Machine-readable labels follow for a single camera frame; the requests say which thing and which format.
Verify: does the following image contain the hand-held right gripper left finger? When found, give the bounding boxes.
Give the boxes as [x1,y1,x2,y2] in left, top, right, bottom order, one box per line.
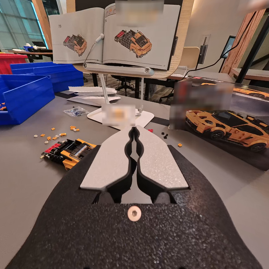
[79,126,136,204]

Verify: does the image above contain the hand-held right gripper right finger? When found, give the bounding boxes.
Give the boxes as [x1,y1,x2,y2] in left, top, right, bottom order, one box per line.
[134,125,189,204]

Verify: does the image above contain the orange lego car model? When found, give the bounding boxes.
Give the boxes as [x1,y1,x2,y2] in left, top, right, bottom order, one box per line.
[40,138,97,171]

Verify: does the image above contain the scattered small lego pieces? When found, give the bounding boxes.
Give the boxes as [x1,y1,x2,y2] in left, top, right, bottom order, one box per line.
[34,126,80,145]

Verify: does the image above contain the lego set box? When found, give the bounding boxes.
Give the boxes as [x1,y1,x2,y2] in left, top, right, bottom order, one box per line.
[169,76,269,171]

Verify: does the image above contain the lego instruction booklet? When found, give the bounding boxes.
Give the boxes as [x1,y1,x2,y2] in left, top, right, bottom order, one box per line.
[48,4,181,70]

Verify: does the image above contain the clear plastic parts bag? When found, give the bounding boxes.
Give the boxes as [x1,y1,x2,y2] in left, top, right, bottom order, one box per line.
[63,106,90,117]

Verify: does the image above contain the black office chair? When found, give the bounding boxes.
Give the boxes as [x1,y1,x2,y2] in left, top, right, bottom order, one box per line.
[116,76,135,97]

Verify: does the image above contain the white metal book stand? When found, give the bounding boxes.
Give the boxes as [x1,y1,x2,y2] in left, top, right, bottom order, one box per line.
[83,33,155,129]

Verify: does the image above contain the pale rounded panel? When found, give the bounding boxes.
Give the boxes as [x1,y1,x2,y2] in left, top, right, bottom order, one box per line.
[183,47,200,69]

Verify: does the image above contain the wooden side table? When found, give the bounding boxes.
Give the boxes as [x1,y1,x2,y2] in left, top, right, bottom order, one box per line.
[231,67,269,82]

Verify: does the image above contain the background wooden table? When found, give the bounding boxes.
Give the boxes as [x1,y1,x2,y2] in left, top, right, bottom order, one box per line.
[8,49,53,63]

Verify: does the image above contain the black light stand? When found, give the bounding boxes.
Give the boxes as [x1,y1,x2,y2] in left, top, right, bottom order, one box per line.
[235,23,269,83]

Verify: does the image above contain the red plastic parts bin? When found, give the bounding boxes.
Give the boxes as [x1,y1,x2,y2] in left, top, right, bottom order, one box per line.
[0,53,28,75]

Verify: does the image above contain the wooden column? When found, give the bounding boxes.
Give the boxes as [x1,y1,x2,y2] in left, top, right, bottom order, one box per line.
[221,9,267,78]
[32,0,53,50]

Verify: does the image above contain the black wall device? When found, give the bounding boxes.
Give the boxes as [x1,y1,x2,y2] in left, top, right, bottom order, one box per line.
[199,44,208,64]

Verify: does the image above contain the wall tablet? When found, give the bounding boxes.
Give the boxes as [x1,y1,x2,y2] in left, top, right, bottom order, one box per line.
[221,36,236,59]

